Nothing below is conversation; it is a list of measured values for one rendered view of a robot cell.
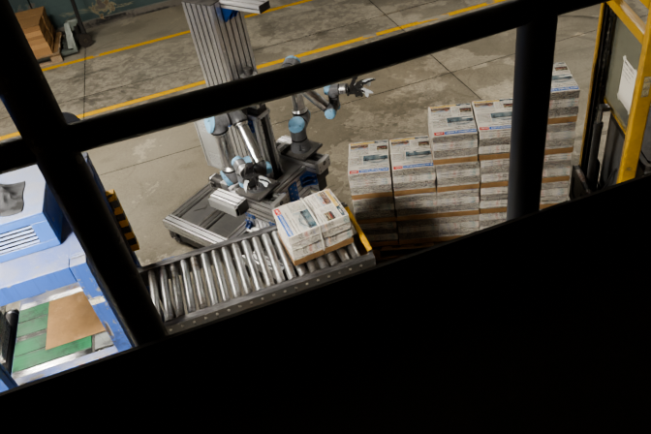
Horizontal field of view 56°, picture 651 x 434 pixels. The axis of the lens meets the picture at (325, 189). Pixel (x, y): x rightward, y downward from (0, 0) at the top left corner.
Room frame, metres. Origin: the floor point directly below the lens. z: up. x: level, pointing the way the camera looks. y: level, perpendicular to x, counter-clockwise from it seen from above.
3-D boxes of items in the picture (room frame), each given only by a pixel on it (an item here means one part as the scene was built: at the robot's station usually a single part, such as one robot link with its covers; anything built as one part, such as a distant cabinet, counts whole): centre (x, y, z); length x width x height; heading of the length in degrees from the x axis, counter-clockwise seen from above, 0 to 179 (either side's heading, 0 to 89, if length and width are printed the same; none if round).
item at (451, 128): (3.34, -0.90, 0.95); 0.38 x 0.29 x 0.23; 171
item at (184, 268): (2.54, 0.89, 0.77); 0.47 x 0.05 x 0.05; 11
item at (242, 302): (2.37, 0.45, 0.74); 1.34 x 0.05 x 0.12; 101
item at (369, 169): (3.35, -0.77, 0.42); 1.17 x 0.39 x 0.83; 81
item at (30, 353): (2.42, 1.50, 0.75); 0.70 x 0.65 x 0.10; 101
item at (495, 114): (3.29, -1.18, 1.07); 0.37 x 0.28 x 0.01; 170
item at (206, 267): (2.56, 0.76, 0.77); 0.47 x 0.05 x 0.05; 11
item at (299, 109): (3.82, 0.08, 1.19); 0.15 x 0.12 x 0.55; 163
